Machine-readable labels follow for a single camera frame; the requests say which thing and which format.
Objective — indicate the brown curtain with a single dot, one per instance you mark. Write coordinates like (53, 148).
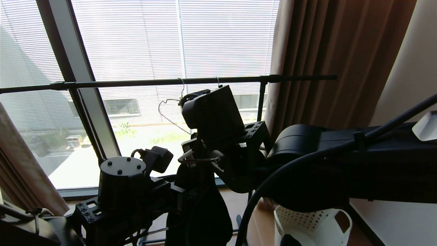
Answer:
(20, 171)
(324, 41)

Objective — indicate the pink clothes hanger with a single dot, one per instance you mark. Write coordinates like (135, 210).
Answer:
(205, 159)
(159, 110)

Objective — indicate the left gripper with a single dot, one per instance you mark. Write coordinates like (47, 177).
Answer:
(167, 196)

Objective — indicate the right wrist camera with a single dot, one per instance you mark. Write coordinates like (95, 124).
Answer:
(194, 97)

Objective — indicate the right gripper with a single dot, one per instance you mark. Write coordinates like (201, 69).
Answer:
(201, 150)

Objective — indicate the black clothes rack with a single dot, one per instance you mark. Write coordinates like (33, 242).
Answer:
(136, 82)

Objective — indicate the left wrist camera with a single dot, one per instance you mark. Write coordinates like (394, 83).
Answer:
(160, 159)

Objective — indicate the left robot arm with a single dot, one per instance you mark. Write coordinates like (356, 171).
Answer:
(121, 184)

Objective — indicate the window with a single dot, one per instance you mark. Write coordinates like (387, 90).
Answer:
(136, 41)

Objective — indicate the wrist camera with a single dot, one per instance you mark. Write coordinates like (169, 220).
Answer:
(194, 97)
(160, 159)

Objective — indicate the white laundry basket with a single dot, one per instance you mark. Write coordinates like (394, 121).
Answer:
(307, 218)

